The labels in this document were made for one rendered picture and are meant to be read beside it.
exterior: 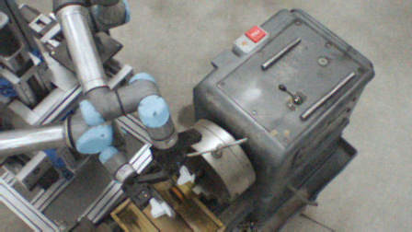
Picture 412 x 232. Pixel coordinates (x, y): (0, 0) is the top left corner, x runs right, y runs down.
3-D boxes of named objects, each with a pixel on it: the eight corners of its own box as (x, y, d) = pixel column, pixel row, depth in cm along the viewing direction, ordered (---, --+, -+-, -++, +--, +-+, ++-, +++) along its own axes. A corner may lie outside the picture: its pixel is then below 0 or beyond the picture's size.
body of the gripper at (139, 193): (142, 213, 181) (121, 191, 186) (159, 198, 184) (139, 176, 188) (139, 206, 175) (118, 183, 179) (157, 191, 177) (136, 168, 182)
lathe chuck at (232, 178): (188, 139, 205) (196, 112, 175) (240, 195, 199) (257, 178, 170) (172, 153, 202) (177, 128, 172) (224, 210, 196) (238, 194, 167)
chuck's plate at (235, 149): (195, 134, 206) (202, 107, 176) (246, 190, 200) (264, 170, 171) (188, 139, 205) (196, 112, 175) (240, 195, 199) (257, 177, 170)
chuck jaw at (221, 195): (213, 169, 182) (236, 190, 177) (214, 175, 186) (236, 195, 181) (191, 189, 178) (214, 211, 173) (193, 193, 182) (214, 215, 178)
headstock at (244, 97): (280, 52, 236) (291, -3, 202) (358, 115, 219) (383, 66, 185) (189, 128, 217) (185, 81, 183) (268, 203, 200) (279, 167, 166)
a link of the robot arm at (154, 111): (159, 87, 129) (169, 109, 124) (169, 113, 138) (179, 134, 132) (131, 98, 129) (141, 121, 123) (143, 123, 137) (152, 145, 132)
